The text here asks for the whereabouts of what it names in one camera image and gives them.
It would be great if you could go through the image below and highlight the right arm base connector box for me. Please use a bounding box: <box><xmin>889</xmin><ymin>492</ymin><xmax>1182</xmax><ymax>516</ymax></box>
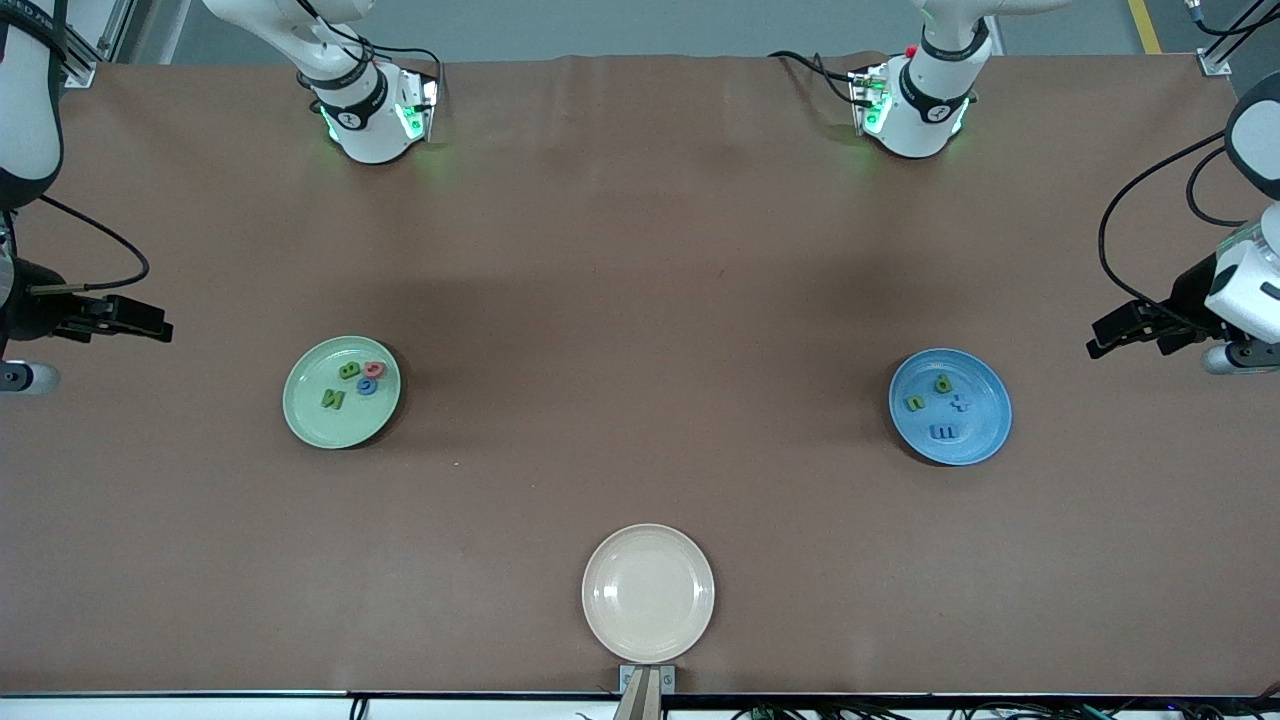
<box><xmin>395</xmin><ymin>68</ymin><xmax>441</xmax><ymax>143</ymax></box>

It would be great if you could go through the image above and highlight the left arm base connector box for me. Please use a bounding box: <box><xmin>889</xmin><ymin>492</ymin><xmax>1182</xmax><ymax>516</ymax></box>
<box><xmin>848</xmin><ymin>62</ymin><xmax>893</xmax><ymax>137</ymax></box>

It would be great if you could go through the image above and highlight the blue plate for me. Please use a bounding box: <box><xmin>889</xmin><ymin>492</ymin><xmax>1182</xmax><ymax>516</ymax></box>
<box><xmin>888</xmin><ymin>347</ymin><xmax>1013</xmax><ymax>467</ymax></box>

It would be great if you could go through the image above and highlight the light green plate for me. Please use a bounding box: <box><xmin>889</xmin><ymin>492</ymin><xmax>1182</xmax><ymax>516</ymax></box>
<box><xmin>282</xmin><ymin>335</ymin><xmax>402</xmax><ymax>450</ymax></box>

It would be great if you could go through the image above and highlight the brown table cover sheet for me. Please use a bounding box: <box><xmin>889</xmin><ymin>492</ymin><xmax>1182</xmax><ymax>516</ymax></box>
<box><xmin>0</xmin><ymin>52</ymin><xmax>1280</xmax><ymax>696</ymax></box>

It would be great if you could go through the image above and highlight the beige plate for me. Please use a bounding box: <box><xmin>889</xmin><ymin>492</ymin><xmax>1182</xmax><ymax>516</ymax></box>
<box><xmin>581</xmin><ymin>523</ymin><xmax>716</xmax><ymax>664</ymax></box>

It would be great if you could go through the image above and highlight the beige mounting bar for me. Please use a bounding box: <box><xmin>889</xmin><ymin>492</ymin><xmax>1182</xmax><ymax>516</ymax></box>
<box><xmin>612</xmin><ymin>668</ymin><xmax>666</xmax><ymax>720</ymax></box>

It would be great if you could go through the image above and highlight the aluminium frame profile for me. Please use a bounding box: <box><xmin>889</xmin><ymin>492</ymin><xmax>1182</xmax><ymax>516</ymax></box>
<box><xmin>55</xmin><ymin>0</ymin><xmax>136</xmax><ymax>89</ymax></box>
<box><xmin>1185</xmin><ymin>0</ymin><xmax>1280</xmax><ymax>77</ymax></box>

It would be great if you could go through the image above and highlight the right arm base black cable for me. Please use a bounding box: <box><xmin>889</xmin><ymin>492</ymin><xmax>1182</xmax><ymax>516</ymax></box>
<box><xmin>295</xmin><ymin>0</ymin><xmax>444</xmax><ymax>101</ymax></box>

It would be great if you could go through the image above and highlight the arm base black cable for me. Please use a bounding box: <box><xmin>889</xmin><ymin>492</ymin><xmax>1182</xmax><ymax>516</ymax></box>
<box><xmin>295</xmin><ymin>0</ymin><xmax>444</xmax><ymax>101</ymax></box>
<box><xmin>768</xmin><ymin>50</ymin><xmax>863</xmax><ymax>106</ymax></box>

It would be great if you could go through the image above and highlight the left arm base black cable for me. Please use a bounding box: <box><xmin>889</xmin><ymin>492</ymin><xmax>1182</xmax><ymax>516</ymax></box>
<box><xmin>768</xmin><ymin>50</ymin><xmax>863</xmax><ymax>106</ymax></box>

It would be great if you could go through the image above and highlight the small metal bracket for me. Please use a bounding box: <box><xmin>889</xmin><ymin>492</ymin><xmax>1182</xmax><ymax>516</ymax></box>
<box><xmin>618</xmin><ymin>664</ymin><xmax>677</xmax><ymax>696</ymax></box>

